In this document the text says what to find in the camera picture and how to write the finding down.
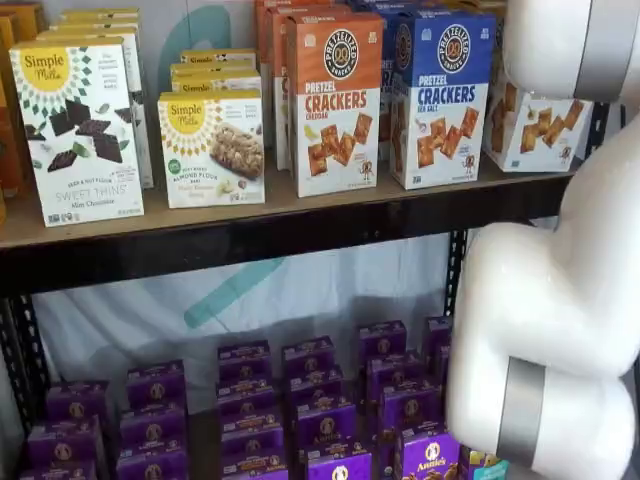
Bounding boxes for purple Annie's snack box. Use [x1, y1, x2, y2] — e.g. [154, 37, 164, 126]
[45, 380, 115, 422]
[119, 404, 189, 450]
[18, 459, 99, 480]
[424, 315, 455, 359]
[367, 352, 427, 397]
[217, 340, 273, 382]
[294, 399, 358, 452]
[288, 372, 344, 408]
[358, 319, 408, 362]
[282, 335, 336, 377]
[377, 387, 452, 442]
[115, 447, 191, 480]
[222, 453, 291, 480]
[394, 430, 463, 480]
[219, 407, 287, 441]
[27, 416, 105, 470]
[125, 358, 188, 409]
[299, 444, 374, 480]
[220, 432, 288, 464]
[215, 377, 276, 417]
[433, 347, 452, 387]

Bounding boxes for orange white pretzel crackers box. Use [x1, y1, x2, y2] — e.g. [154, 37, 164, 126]
[285, 10, 386, 199]
[264, 4, 351, 174]
[253, 0, 324, 69]

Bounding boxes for black metal shelf rack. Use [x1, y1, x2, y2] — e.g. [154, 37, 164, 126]
[0, 99, 626, 441]

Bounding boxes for wooden shelf board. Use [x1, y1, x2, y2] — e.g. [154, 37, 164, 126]
[0, 152, 581, 251]

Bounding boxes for orange brown snack box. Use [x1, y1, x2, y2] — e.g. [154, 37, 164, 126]
[8, 1, 47, 44]
[0, 14, 32, 202]

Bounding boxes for Simple Mills sweet thins box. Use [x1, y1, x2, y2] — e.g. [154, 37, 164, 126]
[57, 6, 141, 25]
[48, 19, 141, 37]
[34, 27, 155, 191]
[8, 35, 146, 229]

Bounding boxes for blue white pretzel crackers box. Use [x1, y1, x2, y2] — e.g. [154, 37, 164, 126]
[389, 10, 497, 191]
[377, 12, 419, 163]
[344, 0, 451, 15]

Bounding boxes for purple teal Annie's box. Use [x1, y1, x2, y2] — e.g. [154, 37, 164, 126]
[459, 443, 510, 480]

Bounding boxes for Simple Mills almond bar box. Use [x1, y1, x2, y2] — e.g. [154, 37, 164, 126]
[169, 62, 263, 97]
[157, 89, 267, 210]
[179, 48, 258, 67]

